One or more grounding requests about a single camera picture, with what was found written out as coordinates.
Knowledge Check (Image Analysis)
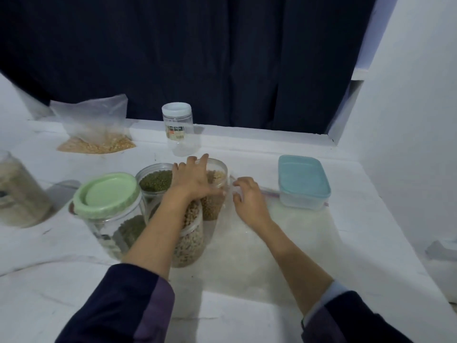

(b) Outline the green round lid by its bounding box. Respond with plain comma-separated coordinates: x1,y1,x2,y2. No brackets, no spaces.
73,172,141,220

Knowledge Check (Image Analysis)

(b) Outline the dark navy curtain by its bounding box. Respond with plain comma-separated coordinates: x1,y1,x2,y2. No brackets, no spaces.
0,0,378,134

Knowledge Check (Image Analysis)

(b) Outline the pile of green beans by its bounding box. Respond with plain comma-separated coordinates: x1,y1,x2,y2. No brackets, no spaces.
113,170,174,256

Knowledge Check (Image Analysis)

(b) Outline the transparent jar blue lid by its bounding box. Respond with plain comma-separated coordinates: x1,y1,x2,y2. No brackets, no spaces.
161,102,195,156

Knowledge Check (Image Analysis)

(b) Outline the transparent jar pink lid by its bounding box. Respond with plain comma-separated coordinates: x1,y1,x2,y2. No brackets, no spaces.
0,150,54,228

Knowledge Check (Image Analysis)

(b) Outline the person's right hand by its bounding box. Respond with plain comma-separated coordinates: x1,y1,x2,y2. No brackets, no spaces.
232,177,274,233

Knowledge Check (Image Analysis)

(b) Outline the person's right forearm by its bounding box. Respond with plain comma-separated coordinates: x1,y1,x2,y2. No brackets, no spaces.
257,219,411,343

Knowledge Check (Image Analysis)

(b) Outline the pile of yellow soybeans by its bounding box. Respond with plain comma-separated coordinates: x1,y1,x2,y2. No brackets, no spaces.
202,170,227,221

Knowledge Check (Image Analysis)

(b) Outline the clear bag with cream grains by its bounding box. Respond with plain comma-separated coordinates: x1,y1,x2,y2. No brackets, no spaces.
171,178,344,308

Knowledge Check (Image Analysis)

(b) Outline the person's left hand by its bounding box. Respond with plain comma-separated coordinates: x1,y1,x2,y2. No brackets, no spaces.
166,153,228,208

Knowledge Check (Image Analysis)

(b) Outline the transparent jar green lid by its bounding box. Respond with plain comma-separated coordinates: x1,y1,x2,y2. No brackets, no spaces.
73,172,149,262

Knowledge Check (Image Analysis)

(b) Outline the zip bag of corn kernels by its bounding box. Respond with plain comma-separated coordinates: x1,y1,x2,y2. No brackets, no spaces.
50,94,137,154

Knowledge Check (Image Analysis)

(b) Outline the teal lidded plastic container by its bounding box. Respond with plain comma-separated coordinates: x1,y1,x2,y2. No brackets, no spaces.
278,155,332,210

